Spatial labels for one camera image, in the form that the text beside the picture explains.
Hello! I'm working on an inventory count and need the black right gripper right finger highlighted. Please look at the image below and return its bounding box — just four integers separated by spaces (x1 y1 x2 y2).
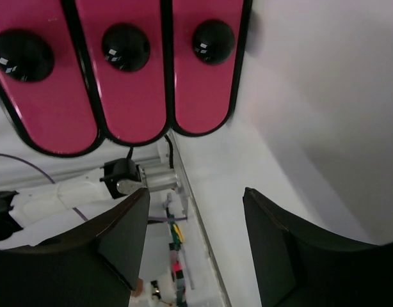
243 188 393 306

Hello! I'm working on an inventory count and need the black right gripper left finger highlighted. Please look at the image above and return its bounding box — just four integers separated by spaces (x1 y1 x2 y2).
0 188 150 306

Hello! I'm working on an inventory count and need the pink bottom drawer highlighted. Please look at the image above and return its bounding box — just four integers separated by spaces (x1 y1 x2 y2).
0 1 102 157

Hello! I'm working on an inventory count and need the pink drawer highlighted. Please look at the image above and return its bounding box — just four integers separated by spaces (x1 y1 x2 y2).
172 1 252 137
76 1 168 146
0 1 102 157

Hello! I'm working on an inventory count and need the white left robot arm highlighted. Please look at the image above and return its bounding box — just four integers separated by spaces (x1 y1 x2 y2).
0 158 143 249

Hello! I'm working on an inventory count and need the pink top drawer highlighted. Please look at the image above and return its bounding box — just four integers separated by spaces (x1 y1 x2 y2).
172 1 252 137

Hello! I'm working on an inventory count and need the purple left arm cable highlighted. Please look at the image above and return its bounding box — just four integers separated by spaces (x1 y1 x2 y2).
0 152 188 224

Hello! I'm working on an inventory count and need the aluminium table frame rail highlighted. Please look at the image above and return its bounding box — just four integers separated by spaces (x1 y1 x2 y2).
0 134 230 306

